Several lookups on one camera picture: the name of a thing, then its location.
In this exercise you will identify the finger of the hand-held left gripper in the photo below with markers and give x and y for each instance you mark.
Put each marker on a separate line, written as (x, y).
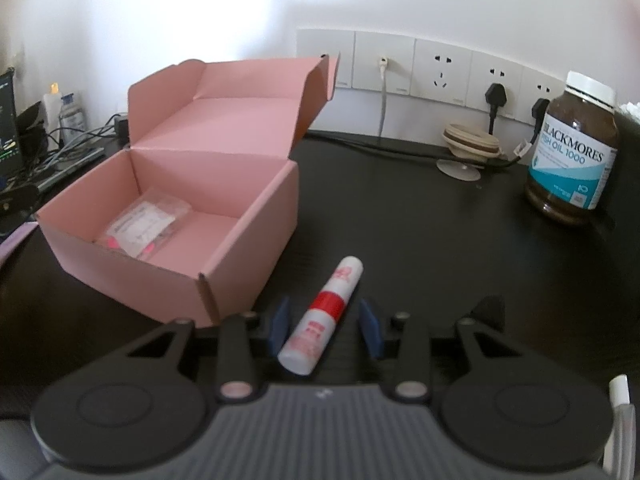
(17, 200)

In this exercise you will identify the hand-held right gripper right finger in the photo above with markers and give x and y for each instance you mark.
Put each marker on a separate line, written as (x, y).
(371, 330)

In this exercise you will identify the black desktop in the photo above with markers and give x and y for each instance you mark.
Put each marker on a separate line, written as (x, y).
(425, 240)

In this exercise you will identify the pink cardboard box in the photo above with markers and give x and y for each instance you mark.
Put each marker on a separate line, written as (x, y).
(250, 240)

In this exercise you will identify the white wall power socket plate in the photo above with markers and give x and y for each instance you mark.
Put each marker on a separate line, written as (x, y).
(532, 82)
(480, 72)
(425, 80)

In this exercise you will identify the clear plastic packet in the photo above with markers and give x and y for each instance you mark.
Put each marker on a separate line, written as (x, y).
(142, 222)

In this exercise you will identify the lavender cloth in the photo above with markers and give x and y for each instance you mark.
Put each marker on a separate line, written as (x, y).
(12, 245)

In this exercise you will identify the beige round suction holder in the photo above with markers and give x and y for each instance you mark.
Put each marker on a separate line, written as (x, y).
(470, 142)

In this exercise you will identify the silver flat hub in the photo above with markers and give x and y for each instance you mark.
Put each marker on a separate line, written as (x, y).
(75, 162)

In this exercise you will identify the white bottle orange cap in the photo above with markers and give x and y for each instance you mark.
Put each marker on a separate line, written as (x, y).
(51, 110)

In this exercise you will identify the white wall data outlet plate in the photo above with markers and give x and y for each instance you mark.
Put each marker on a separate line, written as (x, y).
(367, 67)

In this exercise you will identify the brown supplement bottle white cap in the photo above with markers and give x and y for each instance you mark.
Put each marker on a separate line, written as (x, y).
(570, 160)

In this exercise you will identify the black power plug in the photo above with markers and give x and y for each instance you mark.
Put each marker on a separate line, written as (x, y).
(539, 109)
(496, 94)

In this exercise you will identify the laptop screen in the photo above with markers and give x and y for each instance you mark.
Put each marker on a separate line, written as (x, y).
(7, 125)

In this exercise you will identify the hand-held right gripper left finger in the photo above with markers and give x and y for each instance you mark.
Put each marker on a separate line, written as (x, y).
(280, 327)

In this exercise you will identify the clear bottle blue cap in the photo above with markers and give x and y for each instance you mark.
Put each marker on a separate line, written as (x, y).
(72, 120)

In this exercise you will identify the red and white tube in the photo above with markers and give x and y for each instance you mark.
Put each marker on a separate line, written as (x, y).
(320, 317)

